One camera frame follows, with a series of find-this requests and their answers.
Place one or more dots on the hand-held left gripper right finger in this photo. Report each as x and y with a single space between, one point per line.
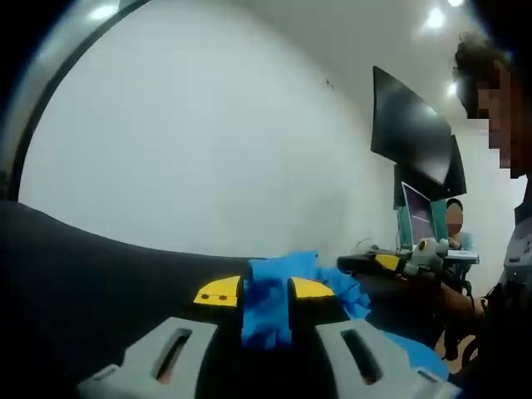
332 336

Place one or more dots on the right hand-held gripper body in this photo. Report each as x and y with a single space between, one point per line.
428 257

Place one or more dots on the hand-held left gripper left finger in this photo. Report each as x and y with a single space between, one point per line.
183 332

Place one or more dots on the blue cloth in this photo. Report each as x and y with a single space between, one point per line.
266 299

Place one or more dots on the grey flat device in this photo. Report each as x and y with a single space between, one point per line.
463 256

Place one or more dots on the open laptop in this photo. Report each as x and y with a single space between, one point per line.
420 212

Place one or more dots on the large black monitor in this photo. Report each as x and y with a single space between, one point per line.
407 120

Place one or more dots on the person's head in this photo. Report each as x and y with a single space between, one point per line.
478 58

